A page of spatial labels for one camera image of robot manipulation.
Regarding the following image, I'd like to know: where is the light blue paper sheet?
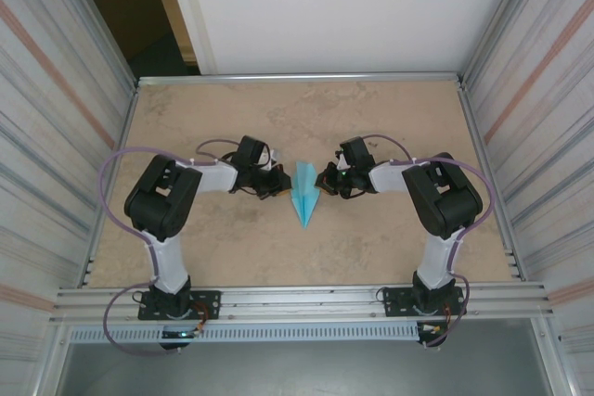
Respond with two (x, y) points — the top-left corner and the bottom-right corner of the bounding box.
(290, 160), (321, 230)

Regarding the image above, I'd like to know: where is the grey metal sheet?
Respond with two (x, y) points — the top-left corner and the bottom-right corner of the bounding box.
(55, 339), (553, 396)

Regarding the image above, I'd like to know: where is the aluminium table edge rail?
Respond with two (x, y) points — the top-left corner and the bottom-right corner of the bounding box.
(82, 83), (140, 288)
(136, 71), (465, 87)
(457, 80), (528, 282)

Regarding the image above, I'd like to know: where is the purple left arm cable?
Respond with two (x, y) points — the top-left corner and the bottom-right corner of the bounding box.
(100, 138), (242, 357)

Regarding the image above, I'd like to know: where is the long aluminium mounting rail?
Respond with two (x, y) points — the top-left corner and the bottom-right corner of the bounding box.
(48, 280), (556, 326)

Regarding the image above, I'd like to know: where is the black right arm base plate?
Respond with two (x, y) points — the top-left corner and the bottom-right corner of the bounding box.
(382, 285), (467, 318)

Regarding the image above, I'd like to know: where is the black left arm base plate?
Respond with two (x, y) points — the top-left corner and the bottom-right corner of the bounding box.
(137, 290), (222, 322)

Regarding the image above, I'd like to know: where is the grey slotted cable duct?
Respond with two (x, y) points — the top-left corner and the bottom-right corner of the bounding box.
(68, 324), (421, 343)

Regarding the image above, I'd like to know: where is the cream door frame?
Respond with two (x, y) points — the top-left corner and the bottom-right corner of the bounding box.
(141, 0), (218, 76)

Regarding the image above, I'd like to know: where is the aluminium frame post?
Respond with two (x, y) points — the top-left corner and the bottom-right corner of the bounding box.
(461, 0), (547, 80)
(53, 0), (139, 84)

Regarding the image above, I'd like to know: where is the aluminium frame leg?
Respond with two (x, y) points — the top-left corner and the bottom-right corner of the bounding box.
(533, 319), (572, 396)
(34, 324), (71, 396)

